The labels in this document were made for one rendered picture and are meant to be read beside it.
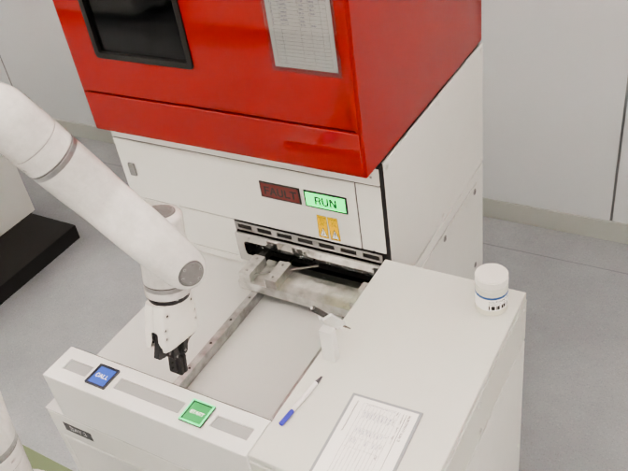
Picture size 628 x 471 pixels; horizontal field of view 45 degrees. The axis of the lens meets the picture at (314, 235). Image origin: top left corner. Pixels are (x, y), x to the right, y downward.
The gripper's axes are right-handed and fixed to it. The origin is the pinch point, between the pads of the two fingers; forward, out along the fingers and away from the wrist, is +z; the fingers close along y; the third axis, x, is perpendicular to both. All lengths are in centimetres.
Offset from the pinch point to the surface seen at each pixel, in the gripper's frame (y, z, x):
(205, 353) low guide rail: -27.9, 21.1, -17.1
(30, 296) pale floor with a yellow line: -104, 92, -183
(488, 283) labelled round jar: -48, -5, 45
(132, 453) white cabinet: -2.8, 33.5, -20.0
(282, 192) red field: -57, -11, -11
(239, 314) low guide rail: -42.4, 18.1, -16.9
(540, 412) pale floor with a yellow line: -126, 87, 44
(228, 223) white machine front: -60, 4, -32
